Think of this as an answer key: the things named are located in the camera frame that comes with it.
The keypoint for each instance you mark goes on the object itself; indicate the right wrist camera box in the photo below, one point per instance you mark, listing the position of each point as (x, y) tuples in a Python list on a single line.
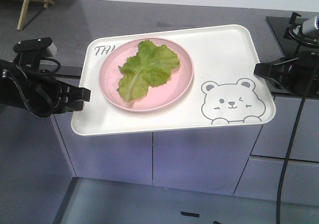
[(310, 27)]

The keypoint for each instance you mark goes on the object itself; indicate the green lettuce leaf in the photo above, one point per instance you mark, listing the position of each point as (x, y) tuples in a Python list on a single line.
[(152, 66)]

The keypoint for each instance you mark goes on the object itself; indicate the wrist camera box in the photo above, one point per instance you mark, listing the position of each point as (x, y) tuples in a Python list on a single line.
[(31, 52), (310, 27)]

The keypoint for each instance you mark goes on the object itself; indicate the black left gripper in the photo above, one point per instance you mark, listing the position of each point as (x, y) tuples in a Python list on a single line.
[(38, 91)]

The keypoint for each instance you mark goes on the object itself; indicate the grey island cabinet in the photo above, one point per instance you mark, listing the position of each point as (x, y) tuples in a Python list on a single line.
[(243, 161)]

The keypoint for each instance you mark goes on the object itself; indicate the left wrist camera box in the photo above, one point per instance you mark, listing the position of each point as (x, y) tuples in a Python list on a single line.
[(31, 52)]

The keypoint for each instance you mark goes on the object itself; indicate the pink round plate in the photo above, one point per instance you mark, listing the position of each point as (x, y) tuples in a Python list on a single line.
[(156, 98)]

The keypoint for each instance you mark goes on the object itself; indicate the black tape strip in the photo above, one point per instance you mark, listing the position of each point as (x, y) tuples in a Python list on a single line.
[(188, 214)]

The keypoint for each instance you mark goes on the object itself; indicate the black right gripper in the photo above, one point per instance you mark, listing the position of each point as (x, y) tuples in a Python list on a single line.
[(296, 73)]

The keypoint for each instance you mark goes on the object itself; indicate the cream bear serving tray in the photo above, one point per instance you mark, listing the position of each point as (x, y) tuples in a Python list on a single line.
[(214, 86)]

